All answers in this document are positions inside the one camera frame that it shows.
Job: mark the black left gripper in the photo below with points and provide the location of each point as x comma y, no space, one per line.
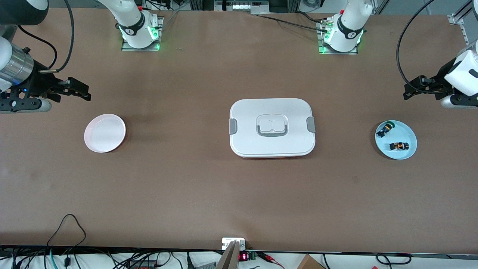
440,83

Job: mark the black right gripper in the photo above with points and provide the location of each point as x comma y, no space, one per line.
40,83

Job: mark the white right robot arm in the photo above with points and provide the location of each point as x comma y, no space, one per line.
130,22

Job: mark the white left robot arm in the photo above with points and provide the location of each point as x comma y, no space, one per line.
349,30

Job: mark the light blue round plate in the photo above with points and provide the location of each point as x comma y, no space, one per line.
401,130

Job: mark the pink round plate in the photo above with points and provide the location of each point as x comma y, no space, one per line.
104,133

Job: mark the black toy car green accent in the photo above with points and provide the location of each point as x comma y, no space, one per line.
384,130

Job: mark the white lidded lunch box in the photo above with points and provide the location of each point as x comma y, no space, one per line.
291,112

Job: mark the white power strip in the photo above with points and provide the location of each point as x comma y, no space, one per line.
242,6

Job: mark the brown cardboard box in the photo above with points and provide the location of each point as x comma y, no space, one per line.
310,263

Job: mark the small white box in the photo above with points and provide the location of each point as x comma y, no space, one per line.
227,243

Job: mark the aluminium bar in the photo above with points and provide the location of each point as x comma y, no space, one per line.
228,259

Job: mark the red clip leads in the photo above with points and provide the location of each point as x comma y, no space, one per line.
267,257

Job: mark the red digit display board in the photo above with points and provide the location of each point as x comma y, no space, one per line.
243,257

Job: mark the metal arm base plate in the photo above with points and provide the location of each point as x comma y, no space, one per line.
125,48
320,51

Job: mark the aluminium table edge rail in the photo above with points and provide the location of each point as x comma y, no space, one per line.
465,33

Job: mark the aluminium frame profile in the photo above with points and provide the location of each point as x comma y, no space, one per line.
453,18

